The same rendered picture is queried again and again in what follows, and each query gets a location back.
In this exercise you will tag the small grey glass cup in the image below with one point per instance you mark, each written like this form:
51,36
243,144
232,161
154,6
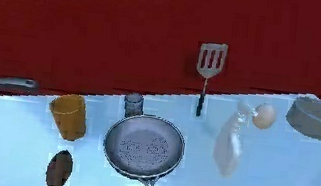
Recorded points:
133,105

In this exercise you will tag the grey frying pan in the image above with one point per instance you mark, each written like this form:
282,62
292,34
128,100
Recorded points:
144,146

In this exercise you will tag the grey slotted spatula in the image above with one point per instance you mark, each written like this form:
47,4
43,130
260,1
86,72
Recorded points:
211,60

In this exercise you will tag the yellow cup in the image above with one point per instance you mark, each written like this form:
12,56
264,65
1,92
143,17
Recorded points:
69,117

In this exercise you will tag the beige egg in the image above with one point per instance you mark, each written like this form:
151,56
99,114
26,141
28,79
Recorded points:
264,116

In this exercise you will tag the brown oval potato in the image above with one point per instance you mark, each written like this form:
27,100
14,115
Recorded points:
59,170

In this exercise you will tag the grey round bowl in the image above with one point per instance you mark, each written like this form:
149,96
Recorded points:
314,119

